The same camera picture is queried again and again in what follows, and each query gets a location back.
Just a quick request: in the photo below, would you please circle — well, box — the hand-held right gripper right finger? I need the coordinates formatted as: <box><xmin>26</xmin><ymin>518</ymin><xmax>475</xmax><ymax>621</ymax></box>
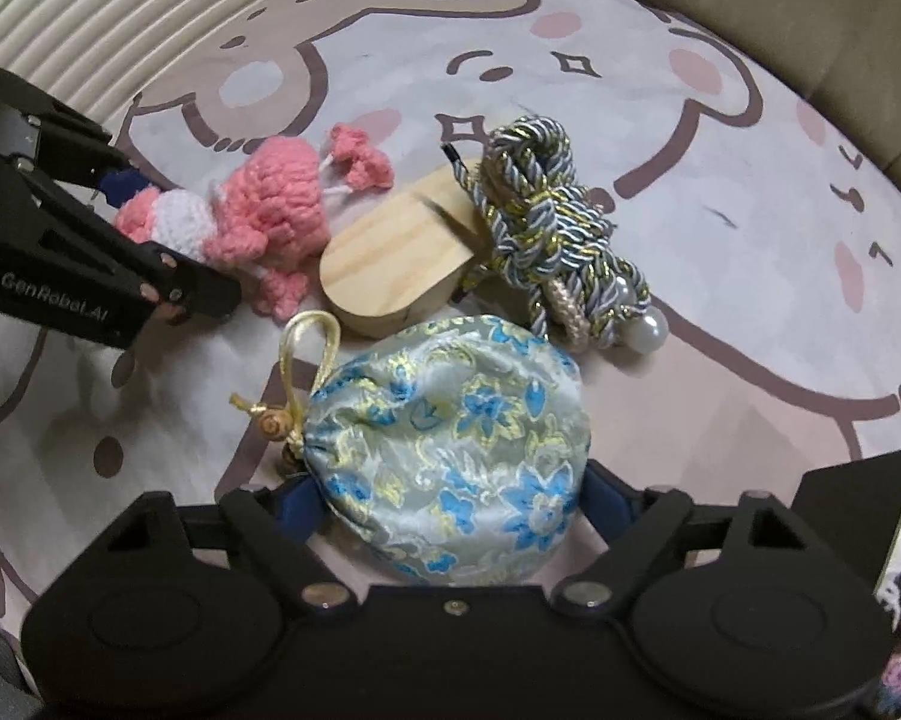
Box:
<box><xmin>555</xmin><ymin>463</ymin><xmax>828</xmax><ymax>611</ymax></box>

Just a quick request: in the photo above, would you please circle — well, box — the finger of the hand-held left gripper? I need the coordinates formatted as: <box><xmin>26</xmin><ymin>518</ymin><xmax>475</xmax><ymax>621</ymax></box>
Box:
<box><xmin>0</xmin><ymin>66</ymin><xmax>150</xmax><ymax>202</ymax></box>
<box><xmin>26</xmin><ymin>171</ymin><xmax>243</xmax><ymax>325</ymax></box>

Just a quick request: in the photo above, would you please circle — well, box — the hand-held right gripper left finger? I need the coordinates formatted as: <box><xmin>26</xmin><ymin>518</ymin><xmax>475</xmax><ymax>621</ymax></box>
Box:
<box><xmin>94</xmin><ymin>475</ymin><xmax>351</xmax><ymax>611</ymax></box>

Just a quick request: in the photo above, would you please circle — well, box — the pink crochet toy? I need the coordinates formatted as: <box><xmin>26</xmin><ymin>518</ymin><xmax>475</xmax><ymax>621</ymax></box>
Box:
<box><xmin>113</xmin><ymin>122</ymin><xmax>396</xmax><ymax>317</ymax></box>

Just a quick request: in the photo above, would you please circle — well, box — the blue floral satin pouch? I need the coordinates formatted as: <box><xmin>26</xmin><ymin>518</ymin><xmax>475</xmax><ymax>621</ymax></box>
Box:
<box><xmin>229</xmin><ymin>311</ymin><xmax>594</xmax><ymax>587</ymax></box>

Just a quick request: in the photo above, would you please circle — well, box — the oval wooden box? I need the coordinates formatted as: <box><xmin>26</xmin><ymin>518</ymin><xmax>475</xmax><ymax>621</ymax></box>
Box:
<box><xmin>319</xmin><ymin>165</ymin><xmax>491</xmax><ymax>340</ymax></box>

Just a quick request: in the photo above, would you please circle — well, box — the twisted blue gold rope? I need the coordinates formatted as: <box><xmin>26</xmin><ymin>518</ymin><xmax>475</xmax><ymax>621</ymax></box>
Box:
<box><xmin>439</xmin><ymin>114</ymin><xmax>674</xmax><ymax>355</ymax></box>

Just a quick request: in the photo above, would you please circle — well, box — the white ribbed cushion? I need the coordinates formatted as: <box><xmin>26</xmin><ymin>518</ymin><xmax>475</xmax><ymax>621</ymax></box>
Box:
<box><xmin>0</xmin><ymin>0</ymin><xmax>341</xmax><ymax>137</ymax></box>

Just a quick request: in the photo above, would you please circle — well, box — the bear printed mat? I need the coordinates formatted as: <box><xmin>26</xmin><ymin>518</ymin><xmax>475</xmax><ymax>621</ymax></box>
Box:
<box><xmin>0</xmin><ymin>0</ymin><xmax>901</xmax><ymax>691</ymax></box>

